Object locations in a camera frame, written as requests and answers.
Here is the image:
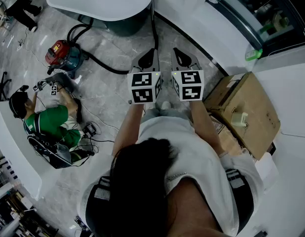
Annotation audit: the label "black power box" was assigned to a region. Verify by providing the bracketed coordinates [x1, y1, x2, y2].
[82, 123, 97, 136]

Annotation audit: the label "white plastic holder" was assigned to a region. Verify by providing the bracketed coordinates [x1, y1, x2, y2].
[230, 111, 249, 127]

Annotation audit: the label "red and teal vacuum canister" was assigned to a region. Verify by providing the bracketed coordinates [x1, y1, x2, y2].
[44, 39, 90, 80]

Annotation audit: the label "black office chair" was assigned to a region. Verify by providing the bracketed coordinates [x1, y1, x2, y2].
[0, 56, 12, 101]

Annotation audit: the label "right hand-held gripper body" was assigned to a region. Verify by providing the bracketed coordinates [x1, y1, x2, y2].
[171, 62, 205, 102]

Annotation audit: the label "person's left forearm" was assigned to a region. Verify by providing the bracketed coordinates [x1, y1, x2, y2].
[112, 102, 146, 158]

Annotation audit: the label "white paper bag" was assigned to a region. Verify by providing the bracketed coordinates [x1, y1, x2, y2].
[254, 152, 279, 193]

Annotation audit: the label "white oval table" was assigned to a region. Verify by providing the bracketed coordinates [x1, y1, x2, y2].
[45, 0, 153, 37]

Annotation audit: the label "dark grey plastic case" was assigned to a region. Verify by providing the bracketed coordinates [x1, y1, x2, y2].
[44, 72, 77, 93]

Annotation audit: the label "person's right forearm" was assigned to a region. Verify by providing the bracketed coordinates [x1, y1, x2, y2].
[189, 99, 229, 158]

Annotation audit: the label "cluttered storage shelf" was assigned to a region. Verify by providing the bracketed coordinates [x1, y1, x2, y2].
[0, 157, 60, 237]

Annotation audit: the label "white curved counter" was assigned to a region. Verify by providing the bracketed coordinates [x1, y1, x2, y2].
[152, 0, 305, 237]

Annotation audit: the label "black floor cable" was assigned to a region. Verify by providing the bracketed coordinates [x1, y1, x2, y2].
[80, 112, 121, 155]

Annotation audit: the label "black vacuum cleaner hose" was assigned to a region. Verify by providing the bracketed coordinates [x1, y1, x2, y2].
[67, 17, 133, 75]

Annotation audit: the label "small printed cardboard box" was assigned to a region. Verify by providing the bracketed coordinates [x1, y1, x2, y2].
[208, 114, 243, 156]

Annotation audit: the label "person's white shirt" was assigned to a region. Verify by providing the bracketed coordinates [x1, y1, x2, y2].
[79, 116, 265, 237]

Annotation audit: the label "person's blue jeans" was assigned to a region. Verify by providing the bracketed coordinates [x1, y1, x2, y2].
[142, 107, 192, 123]

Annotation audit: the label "black vacuum cleaner wand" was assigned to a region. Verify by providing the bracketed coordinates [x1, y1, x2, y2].
[148, 0, 160, 51]

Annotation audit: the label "large brown cardboard box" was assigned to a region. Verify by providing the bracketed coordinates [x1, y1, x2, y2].
[203, 71, 282, 160]

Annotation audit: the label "glass display cabinet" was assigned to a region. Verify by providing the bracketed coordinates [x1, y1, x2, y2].
[205, 0, 305, 58]

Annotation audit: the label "green plastic bottle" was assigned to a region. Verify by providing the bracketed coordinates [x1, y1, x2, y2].
[244, 48, 264, 62]

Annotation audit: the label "white curved bench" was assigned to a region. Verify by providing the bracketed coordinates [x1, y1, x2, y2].
[0, 101, 42, 201]

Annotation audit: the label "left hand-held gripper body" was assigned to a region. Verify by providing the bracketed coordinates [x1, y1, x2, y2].
[127, 65, 163, 105]

